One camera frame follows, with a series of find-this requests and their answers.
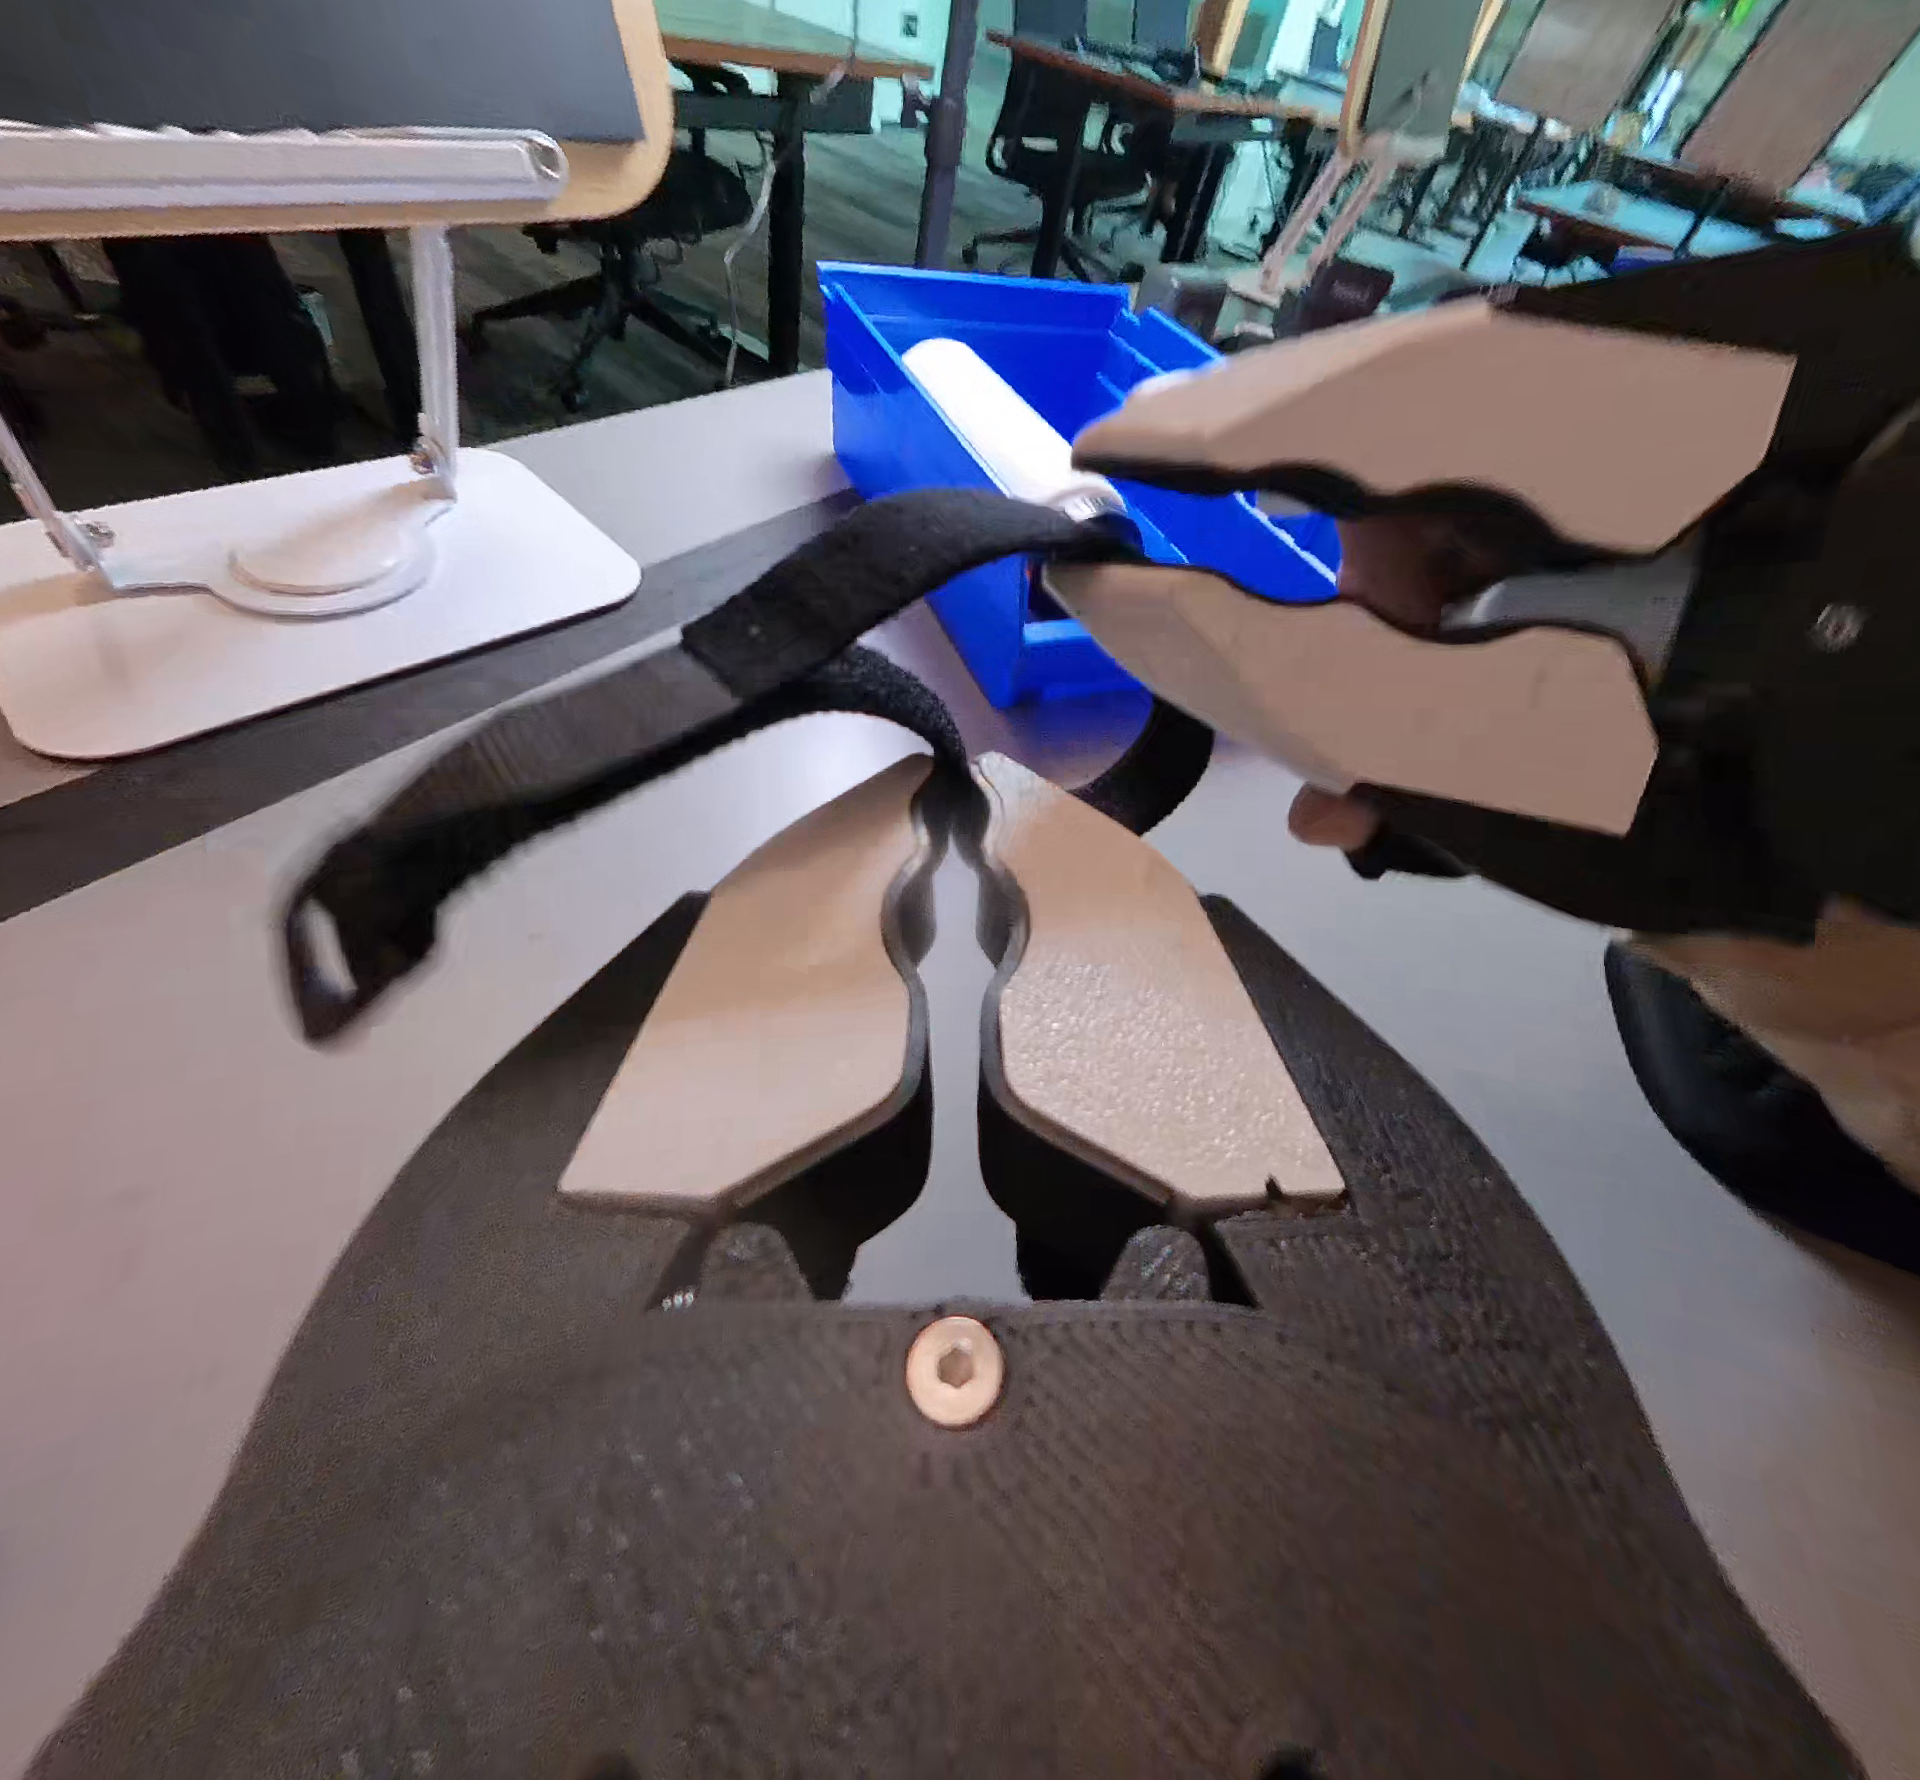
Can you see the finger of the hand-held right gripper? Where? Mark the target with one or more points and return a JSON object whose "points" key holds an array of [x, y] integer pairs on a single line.
{"points": [[1349, 700], [1440, 409]]}

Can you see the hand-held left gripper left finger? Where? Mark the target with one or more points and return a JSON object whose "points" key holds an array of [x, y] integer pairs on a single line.
{"points": [[748, 1015]]}

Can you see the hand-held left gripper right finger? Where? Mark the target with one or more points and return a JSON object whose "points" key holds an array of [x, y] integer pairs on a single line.
{"points": [[1156, 1044]]}

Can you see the blue plastic bin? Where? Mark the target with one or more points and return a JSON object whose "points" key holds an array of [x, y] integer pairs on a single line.
{"points": [[884, 445]]}

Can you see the brown board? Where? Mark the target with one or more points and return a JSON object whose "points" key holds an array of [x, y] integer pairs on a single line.
{"points": [[1604, 11], [1799, 70]]}

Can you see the white lint roller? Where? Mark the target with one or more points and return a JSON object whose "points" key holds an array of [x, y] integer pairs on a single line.
{"points": [[975, 409]]}

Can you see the long wooden desk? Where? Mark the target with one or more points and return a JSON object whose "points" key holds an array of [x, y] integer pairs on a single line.
{"points": [[1109, 70]]}

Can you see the white metal stand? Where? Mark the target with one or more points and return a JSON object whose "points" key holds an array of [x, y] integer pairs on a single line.
{"points": [[495, 565]]}

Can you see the black tape strip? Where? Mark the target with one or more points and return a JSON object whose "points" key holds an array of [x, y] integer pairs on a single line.
{"points": [[225, 799]]}

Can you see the black pole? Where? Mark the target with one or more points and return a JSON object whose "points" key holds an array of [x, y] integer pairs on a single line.
{"points": [[961, 55]]}

